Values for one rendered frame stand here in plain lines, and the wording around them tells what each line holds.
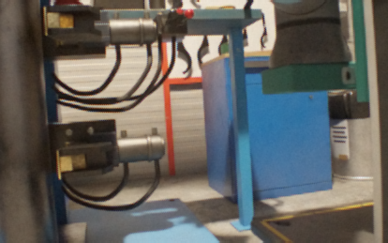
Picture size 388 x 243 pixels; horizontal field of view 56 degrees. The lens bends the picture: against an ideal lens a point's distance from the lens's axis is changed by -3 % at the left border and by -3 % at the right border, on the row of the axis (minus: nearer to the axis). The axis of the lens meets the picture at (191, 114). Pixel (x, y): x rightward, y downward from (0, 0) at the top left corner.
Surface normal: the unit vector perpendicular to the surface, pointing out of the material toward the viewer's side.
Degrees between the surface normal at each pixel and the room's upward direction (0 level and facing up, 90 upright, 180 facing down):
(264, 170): 90
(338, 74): 90
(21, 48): 90
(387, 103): 90
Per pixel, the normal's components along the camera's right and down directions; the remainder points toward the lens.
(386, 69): -0.98, 0.07
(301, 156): 0.24, 0.02
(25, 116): 0.66, -0.02
